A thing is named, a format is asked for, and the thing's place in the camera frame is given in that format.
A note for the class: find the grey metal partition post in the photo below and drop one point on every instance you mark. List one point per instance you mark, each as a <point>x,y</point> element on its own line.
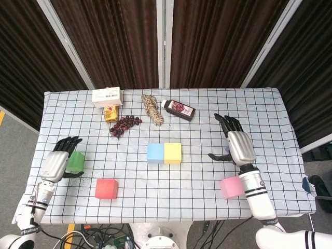
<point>275,44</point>
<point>64,41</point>
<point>164,44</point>

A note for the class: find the blue white cloth item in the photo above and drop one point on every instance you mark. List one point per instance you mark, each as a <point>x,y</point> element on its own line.
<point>308,185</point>

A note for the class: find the bunch of dark grapes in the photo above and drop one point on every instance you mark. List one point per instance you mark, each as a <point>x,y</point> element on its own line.
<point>123,125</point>

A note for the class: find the black chair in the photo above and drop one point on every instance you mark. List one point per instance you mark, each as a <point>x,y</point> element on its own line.
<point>323,189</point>

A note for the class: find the pink foam cube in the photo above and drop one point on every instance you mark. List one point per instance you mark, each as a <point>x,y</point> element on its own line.
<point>229,188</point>

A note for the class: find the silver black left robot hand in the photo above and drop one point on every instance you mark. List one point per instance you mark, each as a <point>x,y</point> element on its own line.
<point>53,166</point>

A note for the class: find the red foam cube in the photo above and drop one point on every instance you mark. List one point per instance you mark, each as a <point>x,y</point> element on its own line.
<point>106,189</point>

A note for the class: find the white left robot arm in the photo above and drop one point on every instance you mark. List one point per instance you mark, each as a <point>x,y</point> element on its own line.
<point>41,199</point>

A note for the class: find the blue foam cube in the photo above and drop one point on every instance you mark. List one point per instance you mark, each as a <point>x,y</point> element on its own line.
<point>155,153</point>

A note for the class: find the green foam cube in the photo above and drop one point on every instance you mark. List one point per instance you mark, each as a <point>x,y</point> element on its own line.
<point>77,162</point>

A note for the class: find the brown pleated curtain panel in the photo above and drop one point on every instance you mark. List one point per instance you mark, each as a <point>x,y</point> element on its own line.
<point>116,44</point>
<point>220,44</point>
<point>311,77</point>
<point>26,64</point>

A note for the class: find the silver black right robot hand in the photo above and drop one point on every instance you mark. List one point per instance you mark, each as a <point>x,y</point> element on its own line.
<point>241,147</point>

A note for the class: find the grey partition base rail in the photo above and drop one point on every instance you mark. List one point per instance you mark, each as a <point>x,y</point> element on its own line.
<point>316,147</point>
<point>18,118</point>

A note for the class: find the green circuit board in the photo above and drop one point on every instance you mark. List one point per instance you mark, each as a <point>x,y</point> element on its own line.
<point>120,240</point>

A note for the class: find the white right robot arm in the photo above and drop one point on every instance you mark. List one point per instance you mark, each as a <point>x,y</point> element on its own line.
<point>258,194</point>

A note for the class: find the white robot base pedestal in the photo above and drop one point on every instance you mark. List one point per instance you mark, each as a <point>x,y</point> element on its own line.
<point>160,233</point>

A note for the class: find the yellow foam cube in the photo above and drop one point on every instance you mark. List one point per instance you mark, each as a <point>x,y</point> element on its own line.
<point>173,153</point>

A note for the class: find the white black checkered tablecloth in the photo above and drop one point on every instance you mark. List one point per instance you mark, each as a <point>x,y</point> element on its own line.
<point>166,189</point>

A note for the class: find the white cardboard box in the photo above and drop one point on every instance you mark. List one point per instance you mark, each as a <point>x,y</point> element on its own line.
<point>107,97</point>

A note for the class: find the dark grape juice bottle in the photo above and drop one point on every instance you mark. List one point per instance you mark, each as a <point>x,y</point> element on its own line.
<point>180,110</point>

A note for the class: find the yellow snack box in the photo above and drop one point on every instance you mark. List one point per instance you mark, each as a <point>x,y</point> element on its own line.
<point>111,114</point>

